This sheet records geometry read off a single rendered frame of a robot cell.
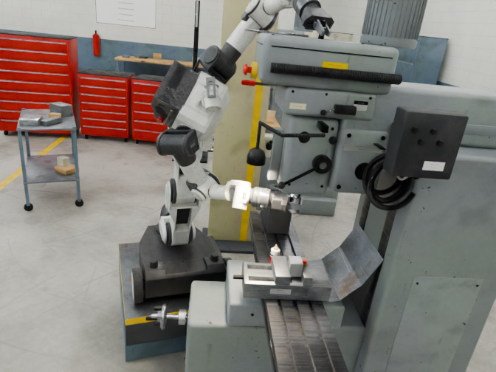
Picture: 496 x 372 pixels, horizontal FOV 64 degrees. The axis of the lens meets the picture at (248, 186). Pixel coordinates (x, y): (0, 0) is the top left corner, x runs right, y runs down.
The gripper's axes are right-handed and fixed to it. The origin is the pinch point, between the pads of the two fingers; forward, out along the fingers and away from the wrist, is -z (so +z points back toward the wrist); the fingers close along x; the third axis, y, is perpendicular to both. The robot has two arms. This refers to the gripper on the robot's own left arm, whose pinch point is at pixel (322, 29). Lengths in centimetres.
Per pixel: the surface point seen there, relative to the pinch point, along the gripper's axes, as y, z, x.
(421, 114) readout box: 4.3, -47.9, -9.3
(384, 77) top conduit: 0.3, -25.9, -12.1
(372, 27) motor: 6.9, -7.5, -13.8
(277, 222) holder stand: -95, -24, -11
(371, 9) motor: 10.6, -2.7, -13.9
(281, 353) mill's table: -64, -89, 27
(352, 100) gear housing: -11.2, -24.6, -6.5
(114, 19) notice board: -501, 795, -67
